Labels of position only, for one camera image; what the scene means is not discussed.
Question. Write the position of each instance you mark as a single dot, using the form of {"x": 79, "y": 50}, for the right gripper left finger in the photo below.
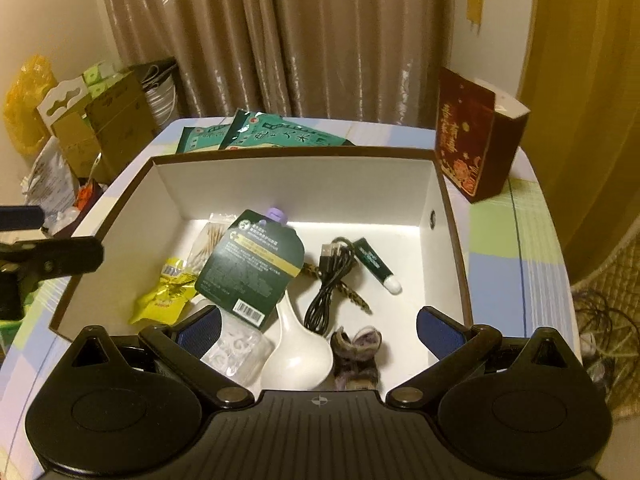
{"x": 181, "y": 348}

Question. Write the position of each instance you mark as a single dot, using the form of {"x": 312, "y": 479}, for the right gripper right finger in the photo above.
{"x": 459, "y": 351}

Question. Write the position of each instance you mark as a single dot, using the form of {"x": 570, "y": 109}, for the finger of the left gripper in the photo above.
{"x": 44, "y": 259}
{"x": 21, "y": 218}

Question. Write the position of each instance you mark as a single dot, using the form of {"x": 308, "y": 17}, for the yellow nut snack packet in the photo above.
{"x": 166, "y": 300}

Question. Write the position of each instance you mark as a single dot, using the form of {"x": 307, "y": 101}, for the clear floss pick box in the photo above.
{"x": 240, "y": 351}

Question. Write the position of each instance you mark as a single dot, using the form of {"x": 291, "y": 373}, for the purple velvet scrunchie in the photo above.
{"x": 354, "y": 365}

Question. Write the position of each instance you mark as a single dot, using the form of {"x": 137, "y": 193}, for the white ceramic spoon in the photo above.
{"x": 302, "y": 359}

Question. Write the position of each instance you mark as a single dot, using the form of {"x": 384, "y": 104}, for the dark green face mask pouch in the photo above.
{"x": 251, "y": 267}

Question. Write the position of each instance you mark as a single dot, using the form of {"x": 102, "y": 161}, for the cotton swab bag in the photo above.
{"x": 206, "y": 241}

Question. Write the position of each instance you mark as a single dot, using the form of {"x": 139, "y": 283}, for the small dark green tube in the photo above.
{"x": 376, "y": 266}

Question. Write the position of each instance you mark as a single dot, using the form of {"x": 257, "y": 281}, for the purple cream tube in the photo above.
{"x": 277, "y": 215}

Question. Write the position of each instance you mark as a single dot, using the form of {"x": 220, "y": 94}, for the tortoiseshell hair claw clip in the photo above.
{"x": 312, "y": 271}

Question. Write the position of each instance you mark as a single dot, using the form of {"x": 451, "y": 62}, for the white crumpled plastic bag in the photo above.
{"x": 51, "y": 185}

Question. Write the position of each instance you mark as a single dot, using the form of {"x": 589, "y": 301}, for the yellow plastic bag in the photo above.
{"x": 24, "y": 125}

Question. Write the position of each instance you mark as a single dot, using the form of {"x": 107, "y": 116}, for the brown cardboard box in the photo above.
{"x": 100, "y": 139}

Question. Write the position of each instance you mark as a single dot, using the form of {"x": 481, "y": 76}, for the white hanger card box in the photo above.
{"x": 71, "y": 95}

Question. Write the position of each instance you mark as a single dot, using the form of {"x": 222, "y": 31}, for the quilted beige chair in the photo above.
{"x": 607, "y": 313}

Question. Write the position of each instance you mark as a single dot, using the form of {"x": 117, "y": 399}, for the brown storage box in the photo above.
{"x": 395, "y": 198}

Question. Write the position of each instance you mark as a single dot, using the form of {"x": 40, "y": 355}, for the dark red gift bag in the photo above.
{"x": 478, "y": 131}

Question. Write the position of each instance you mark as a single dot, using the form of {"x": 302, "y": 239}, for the beige curtain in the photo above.
{"x": 370, "y": 60}

